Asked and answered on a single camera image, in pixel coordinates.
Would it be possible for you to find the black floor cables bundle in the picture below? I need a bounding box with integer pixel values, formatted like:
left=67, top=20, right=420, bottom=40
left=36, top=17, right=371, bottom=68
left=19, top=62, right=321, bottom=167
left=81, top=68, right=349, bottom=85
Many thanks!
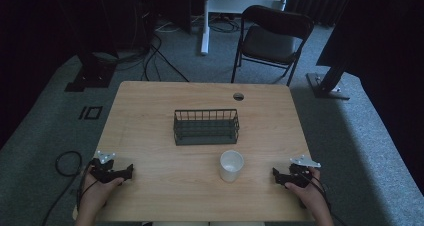
left=114, top=17, right=190, bottom=84

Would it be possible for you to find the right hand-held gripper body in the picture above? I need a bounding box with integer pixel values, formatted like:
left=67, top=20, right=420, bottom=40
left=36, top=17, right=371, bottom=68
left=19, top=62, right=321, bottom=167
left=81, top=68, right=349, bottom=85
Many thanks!
left=288, top=154, right=323, bottom=189

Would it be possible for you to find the black looped floor cable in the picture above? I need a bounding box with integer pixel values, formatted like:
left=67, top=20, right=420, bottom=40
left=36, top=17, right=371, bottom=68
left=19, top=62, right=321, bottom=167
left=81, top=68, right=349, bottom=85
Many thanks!
left=40, top=150, right=84, bottom=226

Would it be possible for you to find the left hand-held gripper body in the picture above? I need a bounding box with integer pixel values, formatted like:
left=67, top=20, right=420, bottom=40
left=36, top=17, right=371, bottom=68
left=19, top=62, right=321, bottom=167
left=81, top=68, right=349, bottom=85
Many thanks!
left=89, top=150, right=118, bottom=184

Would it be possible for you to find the dark pleated curtain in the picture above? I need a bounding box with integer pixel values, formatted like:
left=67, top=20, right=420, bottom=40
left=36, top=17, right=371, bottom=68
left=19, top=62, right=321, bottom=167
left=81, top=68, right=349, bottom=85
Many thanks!
left=285, top=0, right=355, bottom=27

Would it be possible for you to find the black stand with bolted base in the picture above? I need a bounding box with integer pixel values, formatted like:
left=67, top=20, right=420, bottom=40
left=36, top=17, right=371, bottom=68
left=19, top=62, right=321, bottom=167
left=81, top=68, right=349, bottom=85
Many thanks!
left=305, top=60, right=352, bottom=101

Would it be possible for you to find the black stand with flat base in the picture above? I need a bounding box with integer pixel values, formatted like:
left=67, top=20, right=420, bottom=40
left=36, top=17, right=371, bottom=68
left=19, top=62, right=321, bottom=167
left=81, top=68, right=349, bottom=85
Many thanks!
left=64, top=49, right=120, bottom=93

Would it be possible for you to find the person's right hand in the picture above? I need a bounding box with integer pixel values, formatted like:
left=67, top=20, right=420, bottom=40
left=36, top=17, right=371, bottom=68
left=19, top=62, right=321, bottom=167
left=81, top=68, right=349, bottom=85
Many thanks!
left=284, top=167, right=331, bottom=218

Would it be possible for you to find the white desk frame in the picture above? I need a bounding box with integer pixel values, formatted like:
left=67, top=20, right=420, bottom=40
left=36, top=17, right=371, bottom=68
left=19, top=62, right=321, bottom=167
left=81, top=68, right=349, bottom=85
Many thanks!
left=199, top=0, right=292, bottom=57

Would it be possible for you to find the hand-held gripper cable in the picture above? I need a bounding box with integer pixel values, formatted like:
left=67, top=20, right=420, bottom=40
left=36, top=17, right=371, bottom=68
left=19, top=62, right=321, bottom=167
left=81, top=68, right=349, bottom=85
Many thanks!
left=76, top=161, right=101, bottom=214
left=297, top=171, right=349, bottom=226

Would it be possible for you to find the left hand-held gripper cable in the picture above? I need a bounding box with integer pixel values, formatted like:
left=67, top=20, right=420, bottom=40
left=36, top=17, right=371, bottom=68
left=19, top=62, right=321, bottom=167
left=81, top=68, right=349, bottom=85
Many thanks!
left=76, top=161, right=101, bottom=214

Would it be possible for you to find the white cup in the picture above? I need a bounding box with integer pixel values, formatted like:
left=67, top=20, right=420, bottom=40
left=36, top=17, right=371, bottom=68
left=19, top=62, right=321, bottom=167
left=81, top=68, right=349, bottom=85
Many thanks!
left=218, top=149, right=245, bottom=183

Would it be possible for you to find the person's left hand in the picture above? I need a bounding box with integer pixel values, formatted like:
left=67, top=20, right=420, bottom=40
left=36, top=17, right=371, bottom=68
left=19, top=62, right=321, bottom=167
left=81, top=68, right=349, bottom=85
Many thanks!
left=79, top=167, right=125, bottom=217

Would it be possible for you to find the black folding chair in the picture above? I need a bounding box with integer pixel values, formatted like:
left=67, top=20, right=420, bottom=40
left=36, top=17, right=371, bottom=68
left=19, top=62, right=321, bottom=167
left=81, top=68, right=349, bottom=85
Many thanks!
left=230, top=4, right=315, bottom=88

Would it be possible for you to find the right hand-held gripper cable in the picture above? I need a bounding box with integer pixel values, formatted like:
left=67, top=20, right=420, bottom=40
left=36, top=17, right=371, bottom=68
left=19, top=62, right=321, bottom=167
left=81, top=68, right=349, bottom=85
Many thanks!
left=297, top=171, right=349, bottom=226

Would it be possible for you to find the black wire basket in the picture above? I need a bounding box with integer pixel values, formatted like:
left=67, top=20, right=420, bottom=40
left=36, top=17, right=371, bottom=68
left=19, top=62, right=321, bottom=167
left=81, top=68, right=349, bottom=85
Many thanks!
left=172, top=108, right=241, bottom=147

